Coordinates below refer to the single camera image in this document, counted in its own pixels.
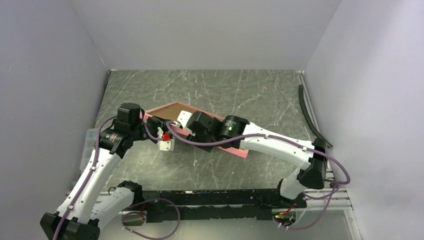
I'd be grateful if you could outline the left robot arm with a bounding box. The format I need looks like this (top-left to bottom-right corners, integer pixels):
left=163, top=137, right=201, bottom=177
left=40, top=103, right=167, bottom=240

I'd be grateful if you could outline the brown backing board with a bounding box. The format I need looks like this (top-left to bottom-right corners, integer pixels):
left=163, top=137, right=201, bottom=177
left=146, top=102, right=197, bottom=121

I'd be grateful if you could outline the pink wooden picture frame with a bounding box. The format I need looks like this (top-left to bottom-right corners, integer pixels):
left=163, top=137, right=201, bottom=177
left=144, top=101, right=249, bottom=158

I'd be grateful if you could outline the clear plastic screw box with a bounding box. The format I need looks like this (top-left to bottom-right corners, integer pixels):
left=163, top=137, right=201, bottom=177
left=79, top=128, right=99, bottom=173

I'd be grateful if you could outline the aluminium extrusion rail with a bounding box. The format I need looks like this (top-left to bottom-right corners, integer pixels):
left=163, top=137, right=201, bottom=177
left=94, top=189, right=353, bottom=211

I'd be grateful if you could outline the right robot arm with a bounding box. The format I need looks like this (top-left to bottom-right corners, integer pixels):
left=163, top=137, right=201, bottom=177
left=177, top=111, right=327, bottom=208

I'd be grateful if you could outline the black hose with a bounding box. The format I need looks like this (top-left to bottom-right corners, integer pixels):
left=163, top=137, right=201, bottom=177
left=298, top=84, right=333, bottom=149

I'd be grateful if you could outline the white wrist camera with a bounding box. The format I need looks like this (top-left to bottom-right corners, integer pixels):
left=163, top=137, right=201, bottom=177
left=176, top=110, right=193, bottom=129
left=157, top=127, right=175, bottom=152

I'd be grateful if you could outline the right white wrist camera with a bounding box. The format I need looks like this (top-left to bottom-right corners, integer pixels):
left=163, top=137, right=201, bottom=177
left=176, top=110, right=193, bottom=129

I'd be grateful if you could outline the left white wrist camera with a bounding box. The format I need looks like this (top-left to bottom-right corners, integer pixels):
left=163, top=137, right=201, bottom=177
left=157, top=127, right=175, bottom=152

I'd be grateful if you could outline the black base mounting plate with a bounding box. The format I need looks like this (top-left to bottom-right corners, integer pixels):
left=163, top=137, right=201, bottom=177
left=131, top=188, right=307, bottom=223

